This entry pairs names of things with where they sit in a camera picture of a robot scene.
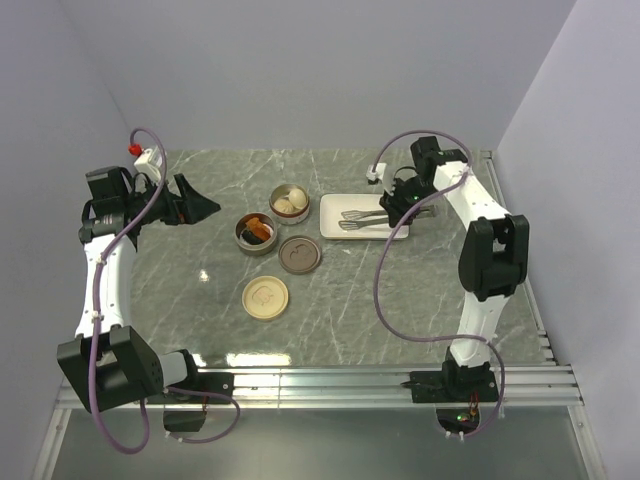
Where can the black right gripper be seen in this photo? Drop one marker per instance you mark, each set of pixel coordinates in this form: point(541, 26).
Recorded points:
point(396, 208)

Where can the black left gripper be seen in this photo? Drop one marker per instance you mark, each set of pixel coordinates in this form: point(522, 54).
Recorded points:
point(192, 208)

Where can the metal serving tongs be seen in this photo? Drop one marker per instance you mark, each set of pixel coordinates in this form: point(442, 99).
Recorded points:
point(356, 219)

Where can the grey steel tin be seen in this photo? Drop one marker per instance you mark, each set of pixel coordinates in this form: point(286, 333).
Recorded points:
point(258, 250)

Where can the brown glazed meat slice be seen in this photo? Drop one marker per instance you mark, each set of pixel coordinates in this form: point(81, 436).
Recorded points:
point(261, 233)

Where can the beige steamed bun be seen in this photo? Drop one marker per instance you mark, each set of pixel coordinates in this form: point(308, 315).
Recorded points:
point(284, 206)

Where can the red striped steel tin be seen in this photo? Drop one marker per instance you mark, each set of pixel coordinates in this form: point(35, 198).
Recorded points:
point(289, 219)

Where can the white peeled egg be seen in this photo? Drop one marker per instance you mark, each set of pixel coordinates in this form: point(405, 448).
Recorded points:
point(298, 198)

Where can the cream round lid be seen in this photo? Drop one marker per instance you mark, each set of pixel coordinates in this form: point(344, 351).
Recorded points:
point(265, 298)

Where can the brown round lid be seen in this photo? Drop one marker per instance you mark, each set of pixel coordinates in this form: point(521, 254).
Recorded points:
point(299, 255)

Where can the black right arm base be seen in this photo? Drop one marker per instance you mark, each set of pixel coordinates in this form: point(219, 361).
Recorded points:
point(439, 387)

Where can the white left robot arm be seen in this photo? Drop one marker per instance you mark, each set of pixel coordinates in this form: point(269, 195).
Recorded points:
point(108, 363)

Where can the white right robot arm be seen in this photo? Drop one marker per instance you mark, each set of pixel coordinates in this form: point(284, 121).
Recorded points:
point(494, 258)

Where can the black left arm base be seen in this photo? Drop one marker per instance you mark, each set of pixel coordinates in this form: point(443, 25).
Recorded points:
point(204, 388)

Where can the white rectangular plate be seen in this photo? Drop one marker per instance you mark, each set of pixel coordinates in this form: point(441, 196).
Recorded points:
point(331, 207)

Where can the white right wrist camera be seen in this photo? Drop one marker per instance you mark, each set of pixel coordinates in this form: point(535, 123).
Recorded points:
point(379, 174)

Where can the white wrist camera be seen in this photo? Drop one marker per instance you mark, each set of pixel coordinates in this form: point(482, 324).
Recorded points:
point(379, 174)
point(147, 161)

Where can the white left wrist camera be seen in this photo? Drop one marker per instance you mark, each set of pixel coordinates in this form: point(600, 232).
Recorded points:
point(147, 161)

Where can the aluminium mounting rail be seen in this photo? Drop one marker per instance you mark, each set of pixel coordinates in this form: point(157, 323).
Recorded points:
point(378, 387)

